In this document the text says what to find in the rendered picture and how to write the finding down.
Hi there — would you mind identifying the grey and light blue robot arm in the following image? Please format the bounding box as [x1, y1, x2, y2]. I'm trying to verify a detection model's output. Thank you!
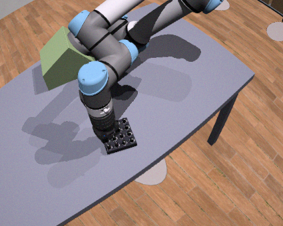
[67, 0, 224, 110]

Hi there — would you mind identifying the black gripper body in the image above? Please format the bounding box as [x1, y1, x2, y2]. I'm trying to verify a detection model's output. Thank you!
[79, 90, 118, 140]

